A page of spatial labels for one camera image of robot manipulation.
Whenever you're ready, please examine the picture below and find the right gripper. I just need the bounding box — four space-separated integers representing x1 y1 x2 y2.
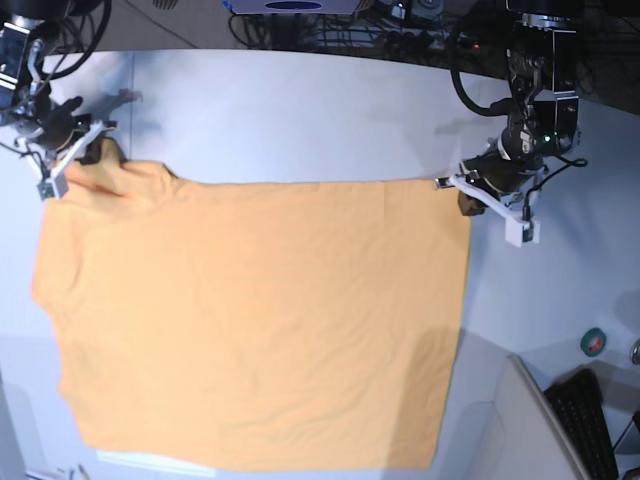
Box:
30 96 125 166

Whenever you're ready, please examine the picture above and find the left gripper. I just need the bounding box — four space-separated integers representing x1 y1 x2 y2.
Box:
458 149 544 217

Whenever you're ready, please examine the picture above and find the orange t-shirt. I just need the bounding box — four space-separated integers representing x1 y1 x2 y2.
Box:
32 162 471 472

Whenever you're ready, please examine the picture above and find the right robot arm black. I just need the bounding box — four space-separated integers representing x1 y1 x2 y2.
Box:
1 1 113 176

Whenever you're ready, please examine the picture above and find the green tape roll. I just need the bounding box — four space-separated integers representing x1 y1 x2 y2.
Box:
580 327 607 357

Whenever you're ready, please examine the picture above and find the blue box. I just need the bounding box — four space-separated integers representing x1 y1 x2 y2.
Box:
223 0 361 15

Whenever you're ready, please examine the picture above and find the black keyboard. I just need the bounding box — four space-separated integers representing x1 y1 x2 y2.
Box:
544 368 619 480

